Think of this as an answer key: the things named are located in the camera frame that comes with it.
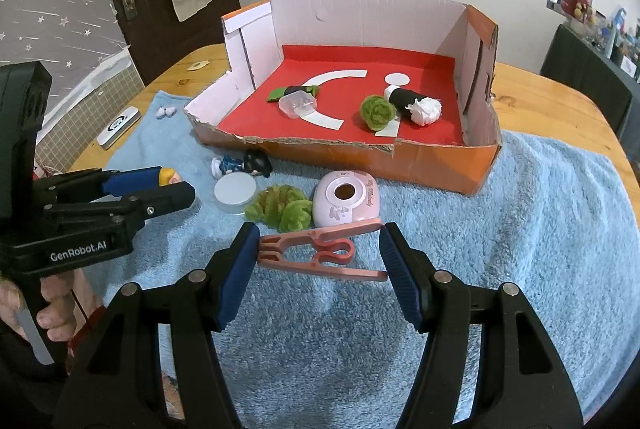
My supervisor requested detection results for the white remote control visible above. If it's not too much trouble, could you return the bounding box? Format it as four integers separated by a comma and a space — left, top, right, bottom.
96, 106, 141, 151

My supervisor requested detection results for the pink clothespin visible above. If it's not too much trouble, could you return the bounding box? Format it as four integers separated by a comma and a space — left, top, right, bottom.
257, 217, 390, 282

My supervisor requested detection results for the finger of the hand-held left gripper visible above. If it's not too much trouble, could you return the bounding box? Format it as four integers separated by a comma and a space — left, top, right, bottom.
45, 181, 197, 230
32, 165, 163, 204

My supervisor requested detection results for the light blue fluffy towel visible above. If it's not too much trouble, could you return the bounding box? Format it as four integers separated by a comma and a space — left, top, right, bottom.
100, 89, 640, 429

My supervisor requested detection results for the black and white sushi toy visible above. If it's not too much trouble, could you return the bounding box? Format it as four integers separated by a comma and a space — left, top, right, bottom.
387, 87, 443, 127

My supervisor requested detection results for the green wool ball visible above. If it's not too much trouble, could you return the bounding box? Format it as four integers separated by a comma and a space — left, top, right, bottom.
244, 185, 315, 233
359, 95, 398, 132

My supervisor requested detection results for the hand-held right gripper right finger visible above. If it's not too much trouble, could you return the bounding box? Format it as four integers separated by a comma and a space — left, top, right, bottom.
378, 221, 585, 429

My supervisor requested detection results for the round white-lid jar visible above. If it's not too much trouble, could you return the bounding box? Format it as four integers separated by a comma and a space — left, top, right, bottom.
214, 173, 258, 216

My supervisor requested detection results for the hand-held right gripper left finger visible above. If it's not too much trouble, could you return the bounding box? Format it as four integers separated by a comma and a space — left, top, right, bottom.
52, 221, 261, 429

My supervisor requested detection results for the dark covered side table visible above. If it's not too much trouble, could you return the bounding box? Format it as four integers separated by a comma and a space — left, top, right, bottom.
540, 24, 640, 144

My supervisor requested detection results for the row of bottles and trinkets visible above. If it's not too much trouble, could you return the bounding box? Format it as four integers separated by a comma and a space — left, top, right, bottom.
595, 6, 640, 80

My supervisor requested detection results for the person's left hand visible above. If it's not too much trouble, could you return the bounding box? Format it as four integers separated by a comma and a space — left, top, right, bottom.
0, 268, 103, 345

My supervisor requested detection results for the green and black paper roll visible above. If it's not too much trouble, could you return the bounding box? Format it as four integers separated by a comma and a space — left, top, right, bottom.
265, 84, 318, 104

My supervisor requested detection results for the clear plastic capsule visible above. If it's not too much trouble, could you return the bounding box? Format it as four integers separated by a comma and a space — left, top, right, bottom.
278, 90, 318, 120

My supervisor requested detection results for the dark-haired blue figurine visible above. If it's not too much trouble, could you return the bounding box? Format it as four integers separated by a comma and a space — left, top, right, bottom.
210, 149, 273, 180

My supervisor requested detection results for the orange cardboard box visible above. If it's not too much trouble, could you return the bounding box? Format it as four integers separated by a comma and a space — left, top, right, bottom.
184, 0, 502, 196

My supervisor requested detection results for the pink toy camera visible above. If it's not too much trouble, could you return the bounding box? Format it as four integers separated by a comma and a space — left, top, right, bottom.
311, 169, 382, 229

